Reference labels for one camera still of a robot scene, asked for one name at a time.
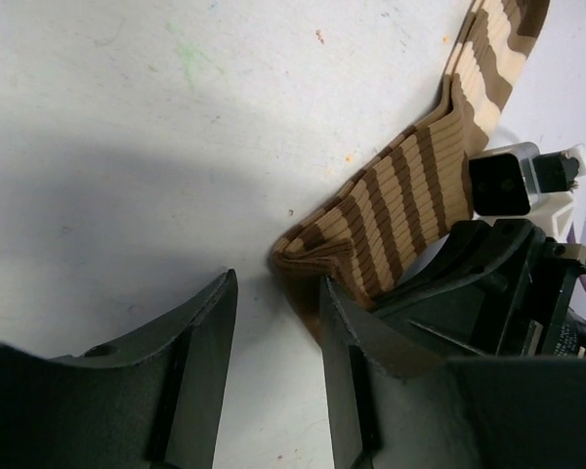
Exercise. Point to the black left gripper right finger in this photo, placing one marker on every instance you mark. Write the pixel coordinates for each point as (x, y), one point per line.
(393, 404)

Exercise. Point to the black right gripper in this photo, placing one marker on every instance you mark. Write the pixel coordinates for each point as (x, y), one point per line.
(480, 296)

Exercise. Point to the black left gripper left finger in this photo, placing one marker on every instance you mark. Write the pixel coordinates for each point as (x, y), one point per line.
(151, 398)

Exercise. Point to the brown striped sock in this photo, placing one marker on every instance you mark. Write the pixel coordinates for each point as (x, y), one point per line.
(417, 187)

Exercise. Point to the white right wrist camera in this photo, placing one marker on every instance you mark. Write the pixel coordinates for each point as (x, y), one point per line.
(520, 181)

